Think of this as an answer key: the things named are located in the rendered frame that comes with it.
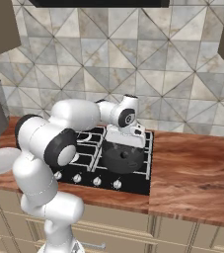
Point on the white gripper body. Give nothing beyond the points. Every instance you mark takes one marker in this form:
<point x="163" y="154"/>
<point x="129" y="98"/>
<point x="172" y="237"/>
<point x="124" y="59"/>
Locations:
<point x="123" y="137"/>

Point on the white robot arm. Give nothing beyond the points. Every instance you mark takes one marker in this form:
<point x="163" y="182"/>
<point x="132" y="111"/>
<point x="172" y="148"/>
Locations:
<point x="74" y="115"/>

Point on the black pot with lid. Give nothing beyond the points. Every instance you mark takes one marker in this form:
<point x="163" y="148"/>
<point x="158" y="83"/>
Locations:
<point x="116" y="161"/>

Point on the black hob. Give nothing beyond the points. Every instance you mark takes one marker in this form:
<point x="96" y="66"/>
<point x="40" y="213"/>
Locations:
<point x="133" y="183"/>

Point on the silver hob knob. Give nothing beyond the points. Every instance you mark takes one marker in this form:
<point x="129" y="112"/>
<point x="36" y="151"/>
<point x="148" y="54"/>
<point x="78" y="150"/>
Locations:
<point x="58" y="175"/>
<point x="97" y="181"/>
<point x="77" y="178"/>
<point x="117" y="184"/>

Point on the beige drawer front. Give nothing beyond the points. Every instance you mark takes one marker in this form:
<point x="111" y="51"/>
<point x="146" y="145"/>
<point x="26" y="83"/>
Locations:
<point x="116" y="237"/>
<point x="1" y="224"/>

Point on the beige cupboard door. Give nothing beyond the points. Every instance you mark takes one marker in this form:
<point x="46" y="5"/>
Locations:
<point x="220" y="242"/>
<point x="174" y="235"/>

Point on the white plate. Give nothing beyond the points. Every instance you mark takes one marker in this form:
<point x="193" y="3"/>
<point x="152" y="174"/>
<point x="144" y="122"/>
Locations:
<point x="0" y="161"/>

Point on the black range hood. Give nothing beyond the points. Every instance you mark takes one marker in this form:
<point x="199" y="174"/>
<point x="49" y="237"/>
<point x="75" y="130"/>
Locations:
<point x="100" y="2"/>

